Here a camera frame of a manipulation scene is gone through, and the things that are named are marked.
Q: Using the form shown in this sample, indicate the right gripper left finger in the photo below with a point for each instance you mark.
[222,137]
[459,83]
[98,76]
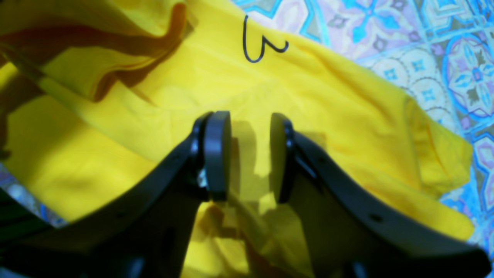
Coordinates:
[146,231]

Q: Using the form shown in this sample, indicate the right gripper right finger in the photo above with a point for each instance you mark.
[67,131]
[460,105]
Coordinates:
[349,232]

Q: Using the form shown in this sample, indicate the yellow T-shirt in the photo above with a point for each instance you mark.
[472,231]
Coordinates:
[89,171]

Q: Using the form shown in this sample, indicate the patterned blue tablecloth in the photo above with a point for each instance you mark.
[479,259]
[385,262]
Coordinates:
[424,50]

